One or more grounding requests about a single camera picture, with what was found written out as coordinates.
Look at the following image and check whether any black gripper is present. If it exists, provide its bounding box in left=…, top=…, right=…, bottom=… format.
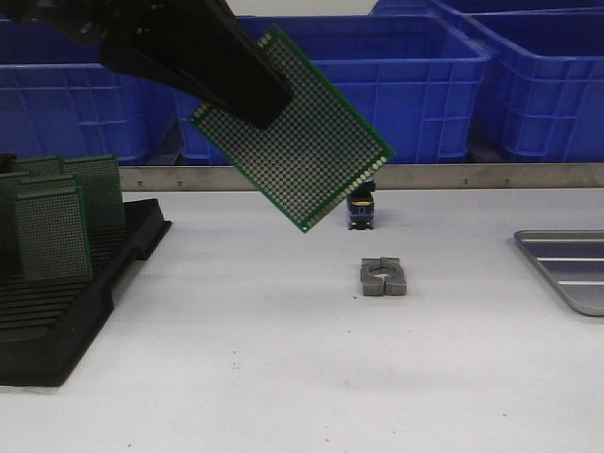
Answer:
left=1, top=0, right=212, bottom=46

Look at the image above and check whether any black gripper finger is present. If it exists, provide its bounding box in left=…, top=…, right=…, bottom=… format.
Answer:
left=99, top=1, right=292, bottom=128

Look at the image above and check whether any green perforated circuit board front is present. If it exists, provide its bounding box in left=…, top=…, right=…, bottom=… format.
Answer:
left=190, top=25, right=394, bottom=232

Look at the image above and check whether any green circuit board rear right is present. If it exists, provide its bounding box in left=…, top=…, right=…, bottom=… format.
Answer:
left=63, top=155, right=126, bottom=231

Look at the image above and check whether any green circuit board rear left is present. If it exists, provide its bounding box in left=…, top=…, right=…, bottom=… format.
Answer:
left=10, top=156, right=64, bottom=176

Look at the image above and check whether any green circuit board far left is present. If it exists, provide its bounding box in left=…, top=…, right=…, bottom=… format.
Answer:
left=1, top=172, right=29, bottom=280

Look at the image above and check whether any black slotted board rack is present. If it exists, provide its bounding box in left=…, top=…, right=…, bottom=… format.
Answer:
left=1, top=198, right=171, bottom=387

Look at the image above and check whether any silver metal tray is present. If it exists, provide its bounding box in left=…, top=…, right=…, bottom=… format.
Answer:
left=513, top=230, right=603, bottom=317

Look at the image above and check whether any blue plastic crate left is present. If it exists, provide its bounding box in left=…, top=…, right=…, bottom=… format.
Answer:
left=1, top=20, right=181, bottom=165

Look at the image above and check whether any blue plastic crate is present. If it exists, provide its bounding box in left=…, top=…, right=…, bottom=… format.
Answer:
left=174, top=14, right=492, bottom=166
left=466, top=12, right=603, bottom=163
left=1, top=20, right=181, bottom=165

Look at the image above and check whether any blue crate far right back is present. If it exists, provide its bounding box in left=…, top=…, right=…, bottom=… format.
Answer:
left=370, top=0, right=603, bottom=17

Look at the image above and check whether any red emergency stop button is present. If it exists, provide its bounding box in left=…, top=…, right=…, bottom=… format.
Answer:
left=346, top=179, right=376, bottom=230

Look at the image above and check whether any blue plastic crate centre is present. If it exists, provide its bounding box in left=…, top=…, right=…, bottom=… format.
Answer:
left=174, top=14, right=492, bottom=166

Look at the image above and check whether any grey split clamp block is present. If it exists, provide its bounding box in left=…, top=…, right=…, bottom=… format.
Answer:
left=360, top=257, right=408, bottom=296

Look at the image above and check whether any blue plastic crate right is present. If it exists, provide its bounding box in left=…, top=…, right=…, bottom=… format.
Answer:
left=466, top=12, right=603, bottom=163

